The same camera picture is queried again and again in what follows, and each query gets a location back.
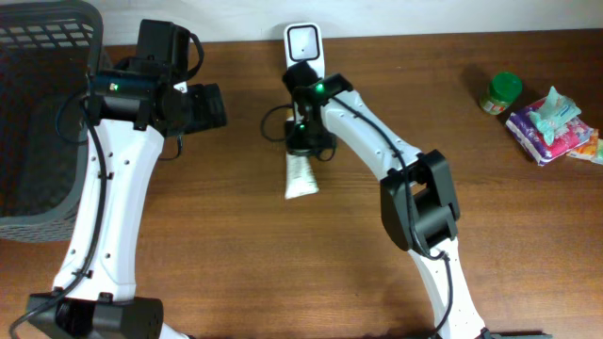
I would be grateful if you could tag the green small tissue box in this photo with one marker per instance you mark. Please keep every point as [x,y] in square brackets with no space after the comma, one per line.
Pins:
[598,156]

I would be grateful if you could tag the white tube with tan cap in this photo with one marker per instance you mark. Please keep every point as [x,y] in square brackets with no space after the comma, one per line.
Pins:
[300,179]

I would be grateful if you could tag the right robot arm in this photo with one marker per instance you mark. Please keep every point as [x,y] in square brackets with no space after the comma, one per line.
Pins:
[419,205]

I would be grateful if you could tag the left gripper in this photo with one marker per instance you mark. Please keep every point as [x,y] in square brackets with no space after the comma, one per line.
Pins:
[201,120]

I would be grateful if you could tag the green lid jar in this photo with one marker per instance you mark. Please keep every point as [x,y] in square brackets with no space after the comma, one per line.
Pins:
[501,92]

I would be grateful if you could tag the orange small tissue box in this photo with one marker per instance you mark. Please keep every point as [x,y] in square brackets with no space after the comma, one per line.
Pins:
[587,150]

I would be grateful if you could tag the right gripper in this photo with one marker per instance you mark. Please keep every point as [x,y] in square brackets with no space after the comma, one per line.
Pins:
[307,141]

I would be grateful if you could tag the dark grey plastic basket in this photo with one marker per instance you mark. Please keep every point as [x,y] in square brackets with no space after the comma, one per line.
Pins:
[48,50]

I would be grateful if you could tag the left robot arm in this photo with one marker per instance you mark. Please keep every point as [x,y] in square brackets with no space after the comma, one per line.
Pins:
[129,111]

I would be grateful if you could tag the teal wet wipes pack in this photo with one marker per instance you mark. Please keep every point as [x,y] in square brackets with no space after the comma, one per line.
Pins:
[556,111]

